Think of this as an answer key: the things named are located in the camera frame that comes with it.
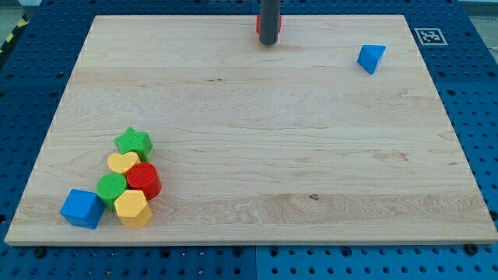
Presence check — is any blue triangle block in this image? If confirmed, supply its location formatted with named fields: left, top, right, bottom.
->
left=357, top=44, right=386, bottom=75

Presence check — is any light wooden board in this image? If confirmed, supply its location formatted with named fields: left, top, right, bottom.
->
left=5, top=15, right=497, bottom=246

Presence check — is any green star block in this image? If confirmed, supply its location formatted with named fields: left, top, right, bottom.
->
left=114, top=127, right=153, bottom=162

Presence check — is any red cylinder block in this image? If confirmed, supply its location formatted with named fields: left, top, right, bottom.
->
left=125, top=163, right=162, bottom=200

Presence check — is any red block behind rod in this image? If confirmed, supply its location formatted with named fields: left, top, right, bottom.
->
left=255, top=14, right=282, bottom=35

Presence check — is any yellow heart block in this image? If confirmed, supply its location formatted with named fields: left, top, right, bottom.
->
left=107, top=152, right=141, bottom=174

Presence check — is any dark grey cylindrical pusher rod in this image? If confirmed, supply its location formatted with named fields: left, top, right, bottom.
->
left=259, top=0, right=280, bottom=45

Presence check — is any yellow hexagon block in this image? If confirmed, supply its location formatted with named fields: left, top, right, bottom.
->
left=114, top=190, right=153, bottom=229

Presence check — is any green cylinder block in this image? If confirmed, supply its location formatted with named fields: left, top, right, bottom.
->
left=96, top=173, right=128, bottom=211

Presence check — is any blue cube block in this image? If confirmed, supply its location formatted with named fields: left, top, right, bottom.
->
left=60, top=189, right=105, bottom=229

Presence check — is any white fiducial marker tag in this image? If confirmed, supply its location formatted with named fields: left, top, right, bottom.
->
left=414, top=27, right=447, bottom=46

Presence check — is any black yellow hazard tape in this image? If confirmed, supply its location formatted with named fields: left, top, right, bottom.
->
left=1, top=14, right=30, bottom=55

